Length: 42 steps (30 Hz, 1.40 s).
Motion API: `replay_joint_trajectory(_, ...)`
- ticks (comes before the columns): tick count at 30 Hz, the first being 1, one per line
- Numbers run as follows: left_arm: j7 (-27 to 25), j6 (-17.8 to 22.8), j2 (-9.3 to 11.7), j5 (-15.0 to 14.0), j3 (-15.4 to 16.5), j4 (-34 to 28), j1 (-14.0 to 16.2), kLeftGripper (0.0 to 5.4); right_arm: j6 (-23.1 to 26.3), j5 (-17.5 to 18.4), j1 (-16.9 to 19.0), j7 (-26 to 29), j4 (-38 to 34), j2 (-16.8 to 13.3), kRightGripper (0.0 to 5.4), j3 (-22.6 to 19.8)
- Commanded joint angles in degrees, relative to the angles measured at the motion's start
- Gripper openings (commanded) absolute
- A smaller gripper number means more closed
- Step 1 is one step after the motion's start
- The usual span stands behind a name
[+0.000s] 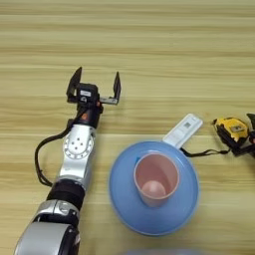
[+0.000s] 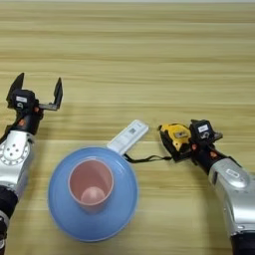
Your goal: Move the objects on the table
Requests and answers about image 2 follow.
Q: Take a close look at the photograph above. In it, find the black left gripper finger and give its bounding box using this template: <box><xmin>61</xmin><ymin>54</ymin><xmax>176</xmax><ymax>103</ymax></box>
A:
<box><xmin>5</xmin><ymin>72</ymin><xmax>25</xmax><ymax>109</ymax></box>
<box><xmin>39</xmin><ymin>77</ymin><xmax>64</xmax><ymax>112</ymax></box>

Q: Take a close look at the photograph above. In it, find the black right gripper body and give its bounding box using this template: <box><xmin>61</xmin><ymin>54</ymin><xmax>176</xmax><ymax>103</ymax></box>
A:
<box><xmin>190</xmin><ymin>138</ymin><xmax>231</xmax><ymax>174</ymax></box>

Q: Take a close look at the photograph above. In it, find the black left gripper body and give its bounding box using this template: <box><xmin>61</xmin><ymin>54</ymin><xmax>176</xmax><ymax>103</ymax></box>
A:
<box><xmin>9</xmin><ymin>106</ymin><xmax>44</xmax><ymax>135</ymax></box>

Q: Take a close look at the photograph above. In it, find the yellow tape measure with strap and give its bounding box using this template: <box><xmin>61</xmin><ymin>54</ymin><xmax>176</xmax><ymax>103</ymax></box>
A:
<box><xmin>123</xmin><ymin>123</ymin><xmax>194</xmax><ymax>164</ymax></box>

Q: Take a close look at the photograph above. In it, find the white rectangular remote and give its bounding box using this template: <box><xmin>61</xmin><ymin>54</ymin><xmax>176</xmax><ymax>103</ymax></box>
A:
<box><xmin>107</xmin><ymin>119</ymin><xmax>149</xmax><ymax>156</ymax></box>

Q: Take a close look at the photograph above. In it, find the pink plastic cup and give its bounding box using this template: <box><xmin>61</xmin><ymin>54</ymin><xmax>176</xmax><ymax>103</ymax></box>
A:
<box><xmin>68</xmin><ymin>157</ymin><xmax>115</xmax><ymax>213</ymax></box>

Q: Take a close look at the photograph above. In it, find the left gripper small black box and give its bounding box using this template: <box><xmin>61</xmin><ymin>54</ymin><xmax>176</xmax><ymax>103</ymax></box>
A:
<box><xmin>11</xmin><ymin>89</ymin><xmax>36</xmax><ymax>110</ymax></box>

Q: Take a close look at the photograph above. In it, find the gripper small black box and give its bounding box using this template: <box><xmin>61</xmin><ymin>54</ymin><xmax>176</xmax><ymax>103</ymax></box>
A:
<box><xmin>11</xmin><ymin>89</ymin><xmax>36</xmax><ymax>110</ymax></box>
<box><xmin>188</xmin><ymin>119</ymin><xmax>215</xmax><ymax>143</ymax></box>

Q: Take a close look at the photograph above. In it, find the right gripper small black box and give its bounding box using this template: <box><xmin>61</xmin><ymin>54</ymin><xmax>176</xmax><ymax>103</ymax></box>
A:
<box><xmin>188</xmin><ymin>119</ymin><xmax>215</xmax><ymax>143</ymax></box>

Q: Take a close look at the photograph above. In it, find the round blue plate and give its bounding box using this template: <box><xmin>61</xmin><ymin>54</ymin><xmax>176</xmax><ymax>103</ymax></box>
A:
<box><xmin>47</xmin><ymin>146</ymin><xmax>138</xmax><ymax>243</ymax></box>

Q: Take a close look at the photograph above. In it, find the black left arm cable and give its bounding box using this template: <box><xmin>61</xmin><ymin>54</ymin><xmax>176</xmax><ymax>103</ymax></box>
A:
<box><xmin>0</xmin><ymin>124</ymin><xmax>12</xmax><ymax>144</ymax></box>

